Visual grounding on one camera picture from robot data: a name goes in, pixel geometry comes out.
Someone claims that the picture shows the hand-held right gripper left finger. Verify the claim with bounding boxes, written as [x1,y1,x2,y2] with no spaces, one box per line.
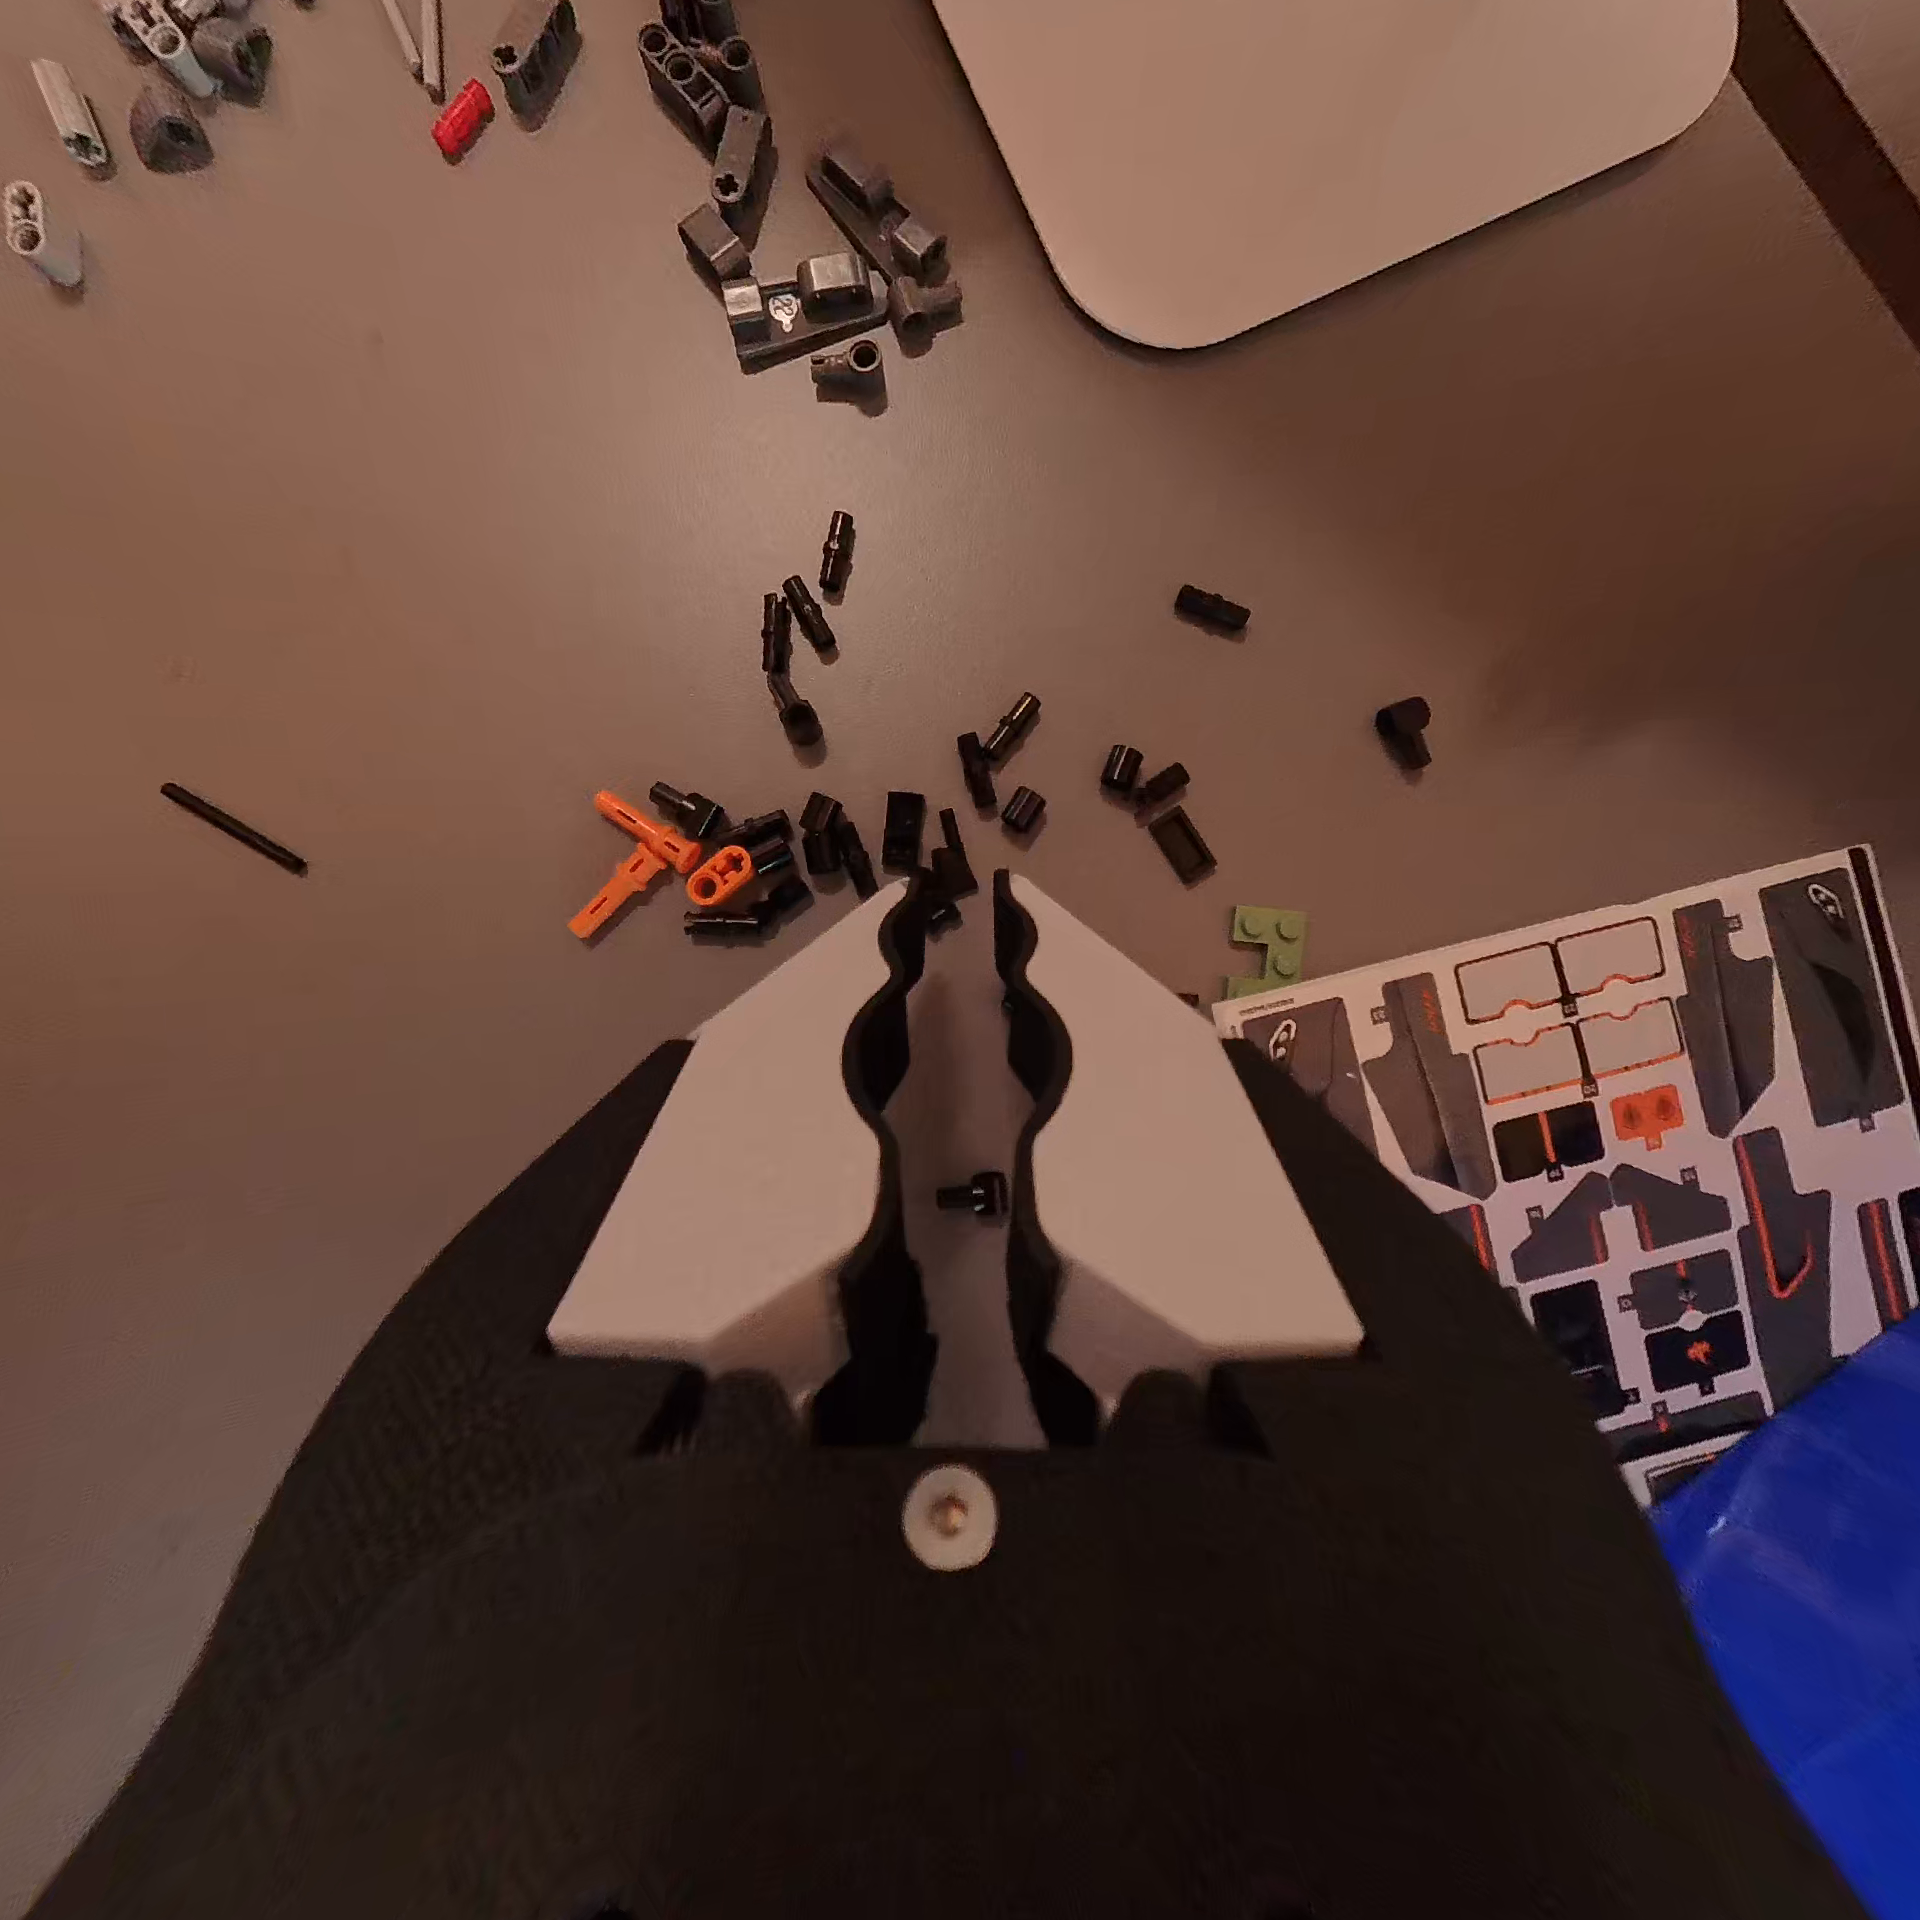
[545,878,940,1445]

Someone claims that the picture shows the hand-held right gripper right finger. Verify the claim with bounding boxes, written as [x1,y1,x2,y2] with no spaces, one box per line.
[994,871,1364,1448]

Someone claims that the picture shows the pile of black pins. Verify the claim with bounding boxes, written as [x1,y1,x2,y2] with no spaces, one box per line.
[645,509,1256,949]

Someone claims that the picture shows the green lego plate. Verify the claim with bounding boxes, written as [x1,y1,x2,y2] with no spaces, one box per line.
[1222,906,1308,1001]

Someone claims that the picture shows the orange lego axle pin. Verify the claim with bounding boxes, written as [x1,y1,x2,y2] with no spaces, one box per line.
[595,789,705,878]
[569,842,670,942]

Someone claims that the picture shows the lego sticker sheet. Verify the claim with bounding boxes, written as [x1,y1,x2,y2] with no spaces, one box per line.
[1210,842,1920,1509]

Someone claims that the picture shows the long black lego axle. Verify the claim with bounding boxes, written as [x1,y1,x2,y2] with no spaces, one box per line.
[158,782,310,878]

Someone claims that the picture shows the blue plastic bin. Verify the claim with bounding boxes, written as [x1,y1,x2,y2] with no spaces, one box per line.
[1644,1304,1920,1920]

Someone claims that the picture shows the pile of dark grey connectors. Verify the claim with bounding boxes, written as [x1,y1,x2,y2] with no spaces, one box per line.
[496,0,964,410]

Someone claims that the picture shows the white articulated stand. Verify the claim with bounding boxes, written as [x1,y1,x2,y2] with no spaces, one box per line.
[929,0,1741,349]

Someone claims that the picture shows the pile of light grey connectors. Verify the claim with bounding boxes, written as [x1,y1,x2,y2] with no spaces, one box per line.
[0,0,277,290]

